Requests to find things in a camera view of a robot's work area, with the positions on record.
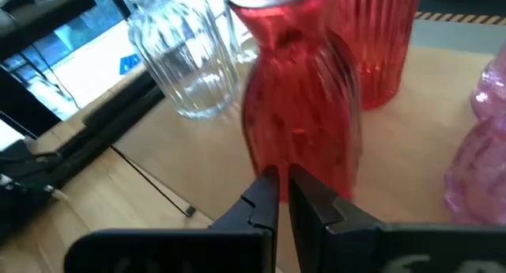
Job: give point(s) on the black yellow hazard tape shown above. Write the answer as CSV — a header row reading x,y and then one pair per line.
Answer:
x,y
454,18

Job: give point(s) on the clear ribbed jar vase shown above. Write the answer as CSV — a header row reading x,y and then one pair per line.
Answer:
x,y
186,67

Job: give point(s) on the red tall ribbed vase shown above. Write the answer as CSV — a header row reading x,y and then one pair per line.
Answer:
x,y
383,47

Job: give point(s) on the red square glass vase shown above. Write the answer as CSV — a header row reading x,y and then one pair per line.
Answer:
x,y
300,107

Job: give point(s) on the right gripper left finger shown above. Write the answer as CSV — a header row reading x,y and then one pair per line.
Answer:
x,y
263,202

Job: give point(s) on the pink round ribbed vase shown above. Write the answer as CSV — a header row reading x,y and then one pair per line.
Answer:
x,y
492,87

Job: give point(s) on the clear conical glass vase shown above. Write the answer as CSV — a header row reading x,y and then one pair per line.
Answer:
x,y
245,47

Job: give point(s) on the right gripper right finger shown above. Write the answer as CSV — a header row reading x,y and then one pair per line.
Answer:
x,y
312,217

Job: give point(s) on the pink teardrop glass vase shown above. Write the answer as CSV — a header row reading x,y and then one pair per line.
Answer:
x,y
478,178

